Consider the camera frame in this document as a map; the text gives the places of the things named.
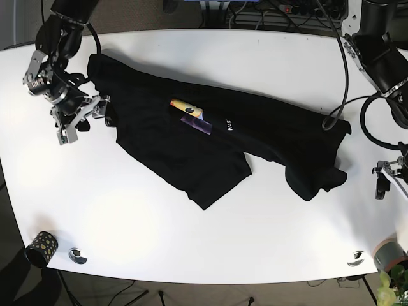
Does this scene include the silver table grommet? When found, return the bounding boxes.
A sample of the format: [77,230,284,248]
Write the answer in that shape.
[347,250,366,268]
[68,248,87,265]

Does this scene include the black printed T-shirt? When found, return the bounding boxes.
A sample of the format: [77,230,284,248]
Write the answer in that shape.
[87,54,351,209]

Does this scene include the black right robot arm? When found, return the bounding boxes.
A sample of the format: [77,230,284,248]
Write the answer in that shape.
[23,1,116,145]

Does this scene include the left silver table grommet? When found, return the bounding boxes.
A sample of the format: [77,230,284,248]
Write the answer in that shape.
[68,248,87,265]

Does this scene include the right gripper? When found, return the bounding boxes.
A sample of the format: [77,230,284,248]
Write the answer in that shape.
[50,95,118,145]

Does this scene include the black dotted cup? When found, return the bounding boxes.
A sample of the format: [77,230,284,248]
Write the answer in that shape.
[24,231,59,268]

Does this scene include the green potted plant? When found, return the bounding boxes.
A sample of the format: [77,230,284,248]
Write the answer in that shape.
[377,264,407,306]

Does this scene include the right silver table grommet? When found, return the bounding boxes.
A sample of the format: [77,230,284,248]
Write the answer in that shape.
[347,250,366,268]

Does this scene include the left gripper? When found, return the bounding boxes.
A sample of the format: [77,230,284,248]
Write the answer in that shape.
[372,156,407,200]

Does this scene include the grey plant pot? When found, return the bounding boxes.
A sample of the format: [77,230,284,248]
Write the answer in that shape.
[373,239,407,272]

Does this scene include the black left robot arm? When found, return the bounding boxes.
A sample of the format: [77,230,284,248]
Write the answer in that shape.
[336,1,407,200]

